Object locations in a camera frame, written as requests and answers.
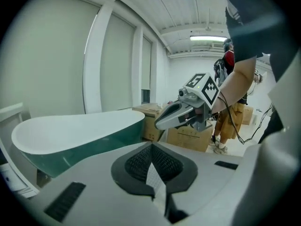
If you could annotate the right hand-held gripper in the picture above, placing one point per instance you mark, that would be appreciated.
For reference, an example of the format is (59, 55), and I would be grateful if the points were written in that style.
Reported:
(209, 91)

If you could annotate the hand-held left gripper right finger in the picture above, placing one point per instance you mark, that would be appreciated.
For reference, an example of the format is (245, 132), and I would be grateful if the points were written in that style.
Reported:
(207, 173)

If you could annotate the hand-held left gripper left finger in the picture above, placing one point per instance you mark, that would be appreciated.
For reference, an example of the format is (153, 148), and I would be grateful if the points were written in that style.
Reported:
(94, 185)

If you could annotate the person's right forearm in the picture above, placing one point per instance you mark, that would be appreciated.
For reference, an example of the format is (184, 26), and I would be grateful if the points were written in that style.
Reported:
(230, 91)

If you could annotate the person's right hand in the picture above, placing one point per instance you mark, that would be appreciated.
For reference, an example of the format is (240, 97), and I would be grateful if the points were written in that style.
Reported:
(196, 115)

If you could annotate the red and black bag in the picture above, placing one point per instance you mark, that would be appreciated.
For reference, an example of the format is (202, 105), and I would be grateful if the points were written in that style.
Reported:
(169, 102)

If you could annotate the green and white bathtub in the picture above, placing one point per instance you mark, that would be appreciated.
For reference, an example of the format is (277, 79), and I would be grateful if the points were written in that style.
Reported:
(70, 131)

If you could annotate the narrow grey roller blind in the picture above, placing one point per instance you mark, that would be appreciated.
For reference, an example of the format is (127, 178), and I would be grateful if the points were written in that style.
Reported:
(146, 62)

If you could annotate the small cardboard box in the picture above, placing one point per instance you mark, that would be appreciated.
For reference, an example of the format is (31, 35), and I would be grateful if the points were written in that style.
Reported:
(248, 115)

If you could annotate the ceiling air vent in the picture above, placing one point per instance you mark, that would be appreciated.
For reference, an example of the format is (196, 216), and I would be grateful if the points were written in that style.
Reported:
(217, 45)

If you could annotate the fluorescent ceiling light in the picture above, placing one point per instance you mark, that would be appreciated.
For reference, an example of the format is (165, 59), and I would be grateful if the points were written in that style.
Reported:
(208, 38)

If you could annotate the white vanity cabinet with sink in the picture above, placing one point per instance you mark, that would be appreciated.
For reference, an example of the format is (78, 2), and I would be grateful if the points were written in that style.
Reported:
(9, 126)

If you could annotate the person's black clothes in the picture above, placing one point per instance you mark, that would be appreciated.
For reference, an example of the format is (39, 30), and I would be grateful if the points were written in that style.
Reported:
(254, 32)

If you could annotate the wide grey roller blind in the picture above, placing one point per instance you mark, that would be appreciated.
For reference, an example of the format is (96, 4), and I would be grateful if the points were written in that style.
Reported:
(47, 55)

